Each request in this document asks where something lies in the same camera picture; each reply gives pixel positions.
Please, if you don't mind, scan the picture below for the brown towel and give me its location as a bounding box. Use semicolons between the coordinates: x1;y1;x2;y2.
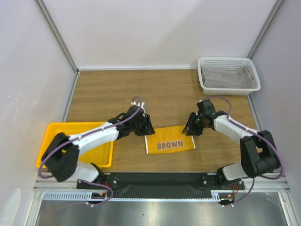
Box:
144;125;196;154

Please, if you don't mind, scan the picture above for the grey towel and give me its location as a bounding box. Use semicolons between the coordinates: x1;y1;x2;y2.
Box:
201;66;257;89

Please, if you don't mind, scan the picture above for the white perforated basket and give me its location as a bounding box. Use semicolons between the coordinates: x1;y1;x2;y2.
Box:
198;57;261;96

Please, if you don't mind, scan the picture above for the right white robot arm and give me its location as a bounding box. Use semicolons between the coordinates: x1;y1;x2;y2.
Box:
182;98;282;189

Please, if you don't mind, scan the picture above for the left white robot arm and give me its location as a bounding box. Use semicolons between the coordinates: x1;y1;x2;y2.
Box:
41;103;155;188

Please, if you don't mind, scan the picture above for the yellow plastic bin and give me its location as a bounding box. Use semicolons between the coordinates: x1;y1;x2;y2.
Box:
36;122;114;168

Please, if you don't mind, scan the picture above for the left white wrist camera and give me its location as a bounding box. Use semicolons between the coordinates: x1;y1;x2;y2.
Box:
131;101;146;113

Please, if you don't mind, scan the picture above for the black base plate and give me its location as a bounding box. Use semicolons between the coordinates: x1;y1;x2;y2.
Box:
77;171;245;200

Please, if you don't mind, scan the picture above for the aluminium frame rail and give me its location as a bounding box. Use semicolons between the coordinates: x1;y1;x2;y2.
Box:
34;0;79;75

